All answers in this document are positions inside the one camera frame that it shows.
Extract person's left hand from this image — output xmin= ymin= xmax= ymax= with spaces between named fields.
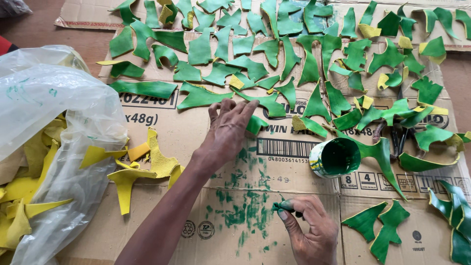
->
xmin=192 ymin=99 xmax=260 ymax=173

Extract person's right hand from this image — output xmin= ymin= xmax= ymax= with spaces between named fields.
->
xmin=276 ymin=195 xmax=340 ymax=265

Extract small green leather scrap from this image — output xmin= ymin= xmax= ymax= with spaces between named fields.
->
xmin=246 ymin=115 xmax=269 ymax=135

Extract green paint-soaked dauber cloth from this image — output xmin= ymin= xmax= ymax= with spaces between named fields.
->
xmin=272 ymin=200 xmax=296 ymax=214

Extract barcode printed cardboard sheet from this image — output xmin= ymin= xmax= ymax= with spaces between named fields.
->
xmin=97 ymin=29 xmax=471 ymax=203

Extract heap of yellow leather pieces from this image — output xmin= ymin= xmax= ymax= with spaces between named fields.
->
xmin=0 ymin=118 xmax=185 ymax=258

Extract small tin of green paint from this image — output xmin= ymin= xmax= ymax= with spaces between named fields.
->
xmin=309 ymin=138 xmax=362 ymax=179

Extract paint-smeared cardboard sheet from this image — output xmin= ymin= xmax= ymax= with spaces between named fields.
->
xmin=55 ymin=182 xmax=343 ymax=265

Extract plain brown cardboard sheet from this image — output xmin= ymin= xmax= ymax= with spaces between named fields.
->
xmin=339 ymin=194 xmax=471 ymax=265

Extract spread of green painted leather pieces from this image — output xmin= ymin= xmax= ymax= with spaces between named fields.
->
xmin=96 ymin=0 xmax=471 ymax=265

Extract dark metal pliers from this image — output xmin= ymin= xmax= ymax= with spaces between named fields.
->
xmin=372 ymin=85 xmax=424 ymax=159

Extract clear plastic bag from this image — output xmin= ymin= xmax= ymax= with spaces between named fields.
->
xmin=0 ymin=45 xmax=129 ymax=265

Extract red and black cloth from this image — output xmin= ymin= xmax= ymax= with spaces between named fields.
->
xmin=0 ymin=36 xmax=20 ymax=57

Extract dark plastic bag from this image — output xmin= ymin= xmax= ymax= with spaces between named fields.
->
xmin=0 ymin=0 xmax=33 ymax=19

